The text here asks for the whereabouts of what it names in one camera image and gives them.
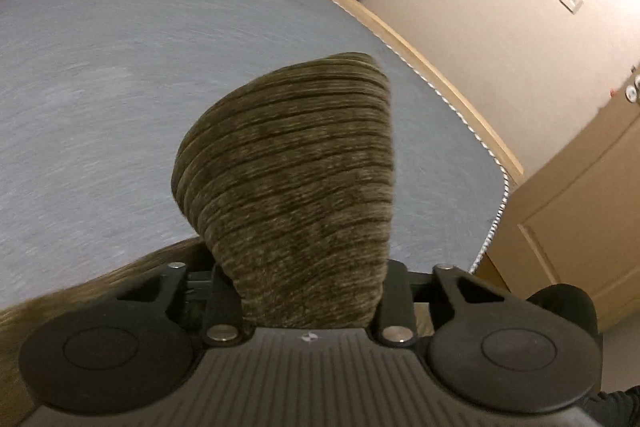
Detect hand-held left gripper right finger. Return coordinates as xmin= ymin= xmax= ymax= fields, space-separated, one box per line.
xmin=375 ymin=259 xmax=511 ymax=345

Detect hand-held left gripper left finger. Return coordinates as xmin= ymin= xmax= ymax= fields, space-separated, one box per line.
xmin=117 ymin=263 xmax=246 ymax=345

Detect olive corduroy pants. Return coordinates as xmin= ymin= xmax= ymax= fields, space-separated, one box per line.
xmin=0 ymin=52 xmax=436 ymax=408

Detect wooden door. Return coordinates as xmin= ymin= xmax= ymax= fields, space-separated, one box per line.
xmin=482 ymin=99 xmax=640 ymax=333

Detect wooden bed frame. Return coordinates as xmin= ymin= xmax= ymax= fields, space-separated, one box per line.
xmin=267 ymin=0 xmax=523 ymax=178

